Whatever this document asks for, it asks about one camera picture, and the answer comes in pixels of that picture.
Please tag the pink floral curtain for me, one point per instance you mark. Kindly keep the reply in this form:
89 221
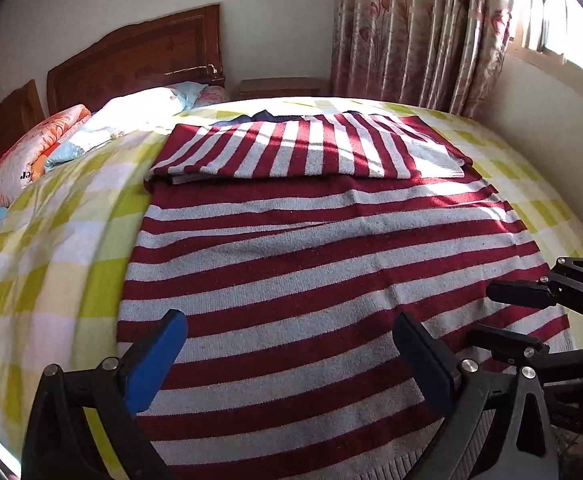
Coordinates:
440 54

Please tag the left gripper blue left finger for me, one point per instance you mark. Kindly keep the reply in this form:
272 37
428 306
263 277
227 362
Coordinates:
59 442

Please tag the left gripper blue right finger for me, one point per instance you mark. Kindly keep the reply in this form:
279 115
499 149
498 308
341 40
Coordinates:
520 443

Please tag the green checked bed sheet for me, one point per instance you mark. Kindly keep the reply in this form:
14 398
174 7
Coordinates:
66 241

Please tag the wooden nightstand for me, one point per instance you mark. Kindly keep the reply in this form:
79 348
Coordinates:
282 87

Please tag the orange floral pillow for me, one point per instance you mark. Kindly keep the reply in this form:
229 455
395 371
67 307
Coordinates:
19 166

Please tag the brown wooden side headboard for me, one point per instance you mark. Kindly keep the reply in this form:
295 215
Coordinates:
19 113

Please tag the dark wooden headboard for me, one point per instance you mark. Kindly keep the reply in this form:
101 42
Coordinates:
184 46

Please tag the red white striped sweater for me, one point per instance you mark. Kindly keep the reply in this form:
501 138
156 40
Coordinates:
291 247

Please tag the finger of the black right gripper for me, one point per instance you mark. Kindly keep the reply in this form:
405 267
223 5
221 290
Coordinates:
504 345
535 295

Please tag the floral folded quilt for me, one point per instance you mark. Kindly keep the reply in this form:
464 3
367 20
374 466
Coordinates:
139 111

